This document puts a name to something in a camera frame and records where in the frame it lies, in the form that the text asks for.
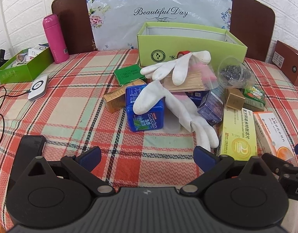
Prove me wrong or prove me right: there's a white orange medicine box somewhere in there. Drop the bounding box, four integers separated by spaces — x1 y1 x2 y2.
253 111 294 161

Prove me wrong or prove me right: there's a yellow medicine box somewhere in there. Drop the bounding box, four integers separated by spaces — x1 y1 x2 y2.
216 107 257 161

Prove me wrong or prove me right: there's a purple blue tall box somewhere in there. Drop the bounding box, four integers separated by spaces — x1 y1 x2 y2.
198 86 225 126

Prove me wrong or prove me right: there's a white glove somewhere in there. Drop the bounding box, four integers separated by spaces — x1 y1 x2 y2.
140 50 211 86
133 81 219 151

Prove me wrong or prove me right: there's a green colourful small box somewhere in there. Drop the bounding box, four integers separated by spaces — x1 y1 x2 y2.
241 86 265 111

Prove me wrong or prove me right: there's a small gold box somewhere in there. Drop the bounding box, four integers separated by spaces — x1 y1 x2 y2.
225 88 245 110

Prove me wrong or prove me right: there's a gold cardboard box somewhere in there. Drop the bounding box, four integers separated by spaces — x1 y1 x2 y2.
103 79 146 113

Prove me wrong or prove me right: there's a blue mentos tin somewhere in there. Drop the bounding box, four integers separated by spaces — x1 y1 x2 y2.
125 85 164 132

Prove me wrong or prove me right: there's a toothpick bag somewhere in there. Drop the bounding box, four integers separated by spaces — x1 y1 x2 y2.
162 63 218 93

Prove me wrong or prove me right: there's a clear plastic cup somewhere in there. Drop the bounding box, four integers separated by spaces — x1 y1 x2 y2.
216 57 256 89

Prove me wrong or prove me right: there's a steel wool scrubber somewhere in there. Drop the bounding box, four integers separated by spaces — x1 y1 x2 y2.
221 65 252 84

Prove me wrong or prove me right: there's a dark green box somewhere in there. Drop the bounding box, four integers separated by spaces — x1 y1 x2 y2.
114 64 145 86

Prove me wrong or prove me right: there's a red tape roll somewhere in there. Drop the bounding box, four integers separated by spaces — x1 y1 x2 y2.
177 50 190 58

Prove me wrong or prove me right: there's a dark blue box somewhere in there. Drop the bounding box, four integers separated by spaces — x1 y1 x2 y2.
186 90 209 107

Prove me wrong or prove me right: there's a pink cloth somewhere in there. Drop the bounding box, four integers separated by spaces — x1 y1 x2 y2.
170 62 218 98

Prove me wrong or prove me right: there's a plaid bed sheet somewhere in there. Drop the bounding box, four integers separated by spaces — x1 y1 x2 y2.
0 48 298 232

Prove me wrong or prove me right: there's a brown cardboard box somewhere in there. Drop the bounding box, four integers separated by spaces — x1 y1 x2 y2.
272 41 298 86

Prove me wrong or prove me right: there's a white round charger device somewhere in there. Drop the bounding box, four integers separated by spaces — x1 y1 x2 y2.
28 75 49 102

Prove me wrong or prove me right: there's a pink thermos bottle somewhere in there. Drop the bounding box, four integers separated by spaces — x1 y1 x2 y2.
42 14 69 64

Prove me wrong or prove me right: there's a small green open box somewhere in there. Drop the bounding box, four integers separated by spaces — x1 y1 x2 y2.
0 47 54 84

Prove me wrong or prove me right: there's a light green cardboard box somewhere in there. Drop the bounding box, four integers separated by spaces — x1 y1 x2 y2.
137 22 247 70

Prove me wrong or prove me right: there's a brown wooden headboard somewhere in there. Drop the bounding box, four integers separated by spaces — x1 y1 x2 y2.
51 0 275 61

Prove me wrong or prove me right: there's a floral plastic pillow bag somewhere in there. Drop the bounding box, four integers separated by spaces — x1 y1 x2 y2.
86 0 233 50

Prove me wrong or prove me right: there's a black cable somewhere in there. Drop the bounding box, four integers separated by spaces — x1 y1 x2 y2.
0 85 31 152

